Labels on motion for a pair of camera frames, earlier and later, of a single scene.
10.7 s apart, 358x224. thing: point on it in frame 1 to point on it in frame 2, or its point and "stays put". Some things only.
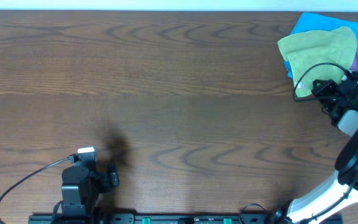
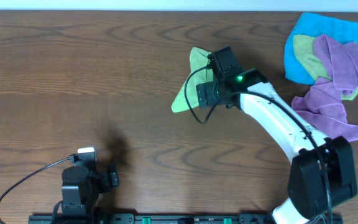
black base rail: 186,218 stays put
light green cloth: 303,50 to 201,73
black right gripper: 327,84 to 207,88
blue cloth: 309,22 stays put
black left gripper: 106,177 stays put
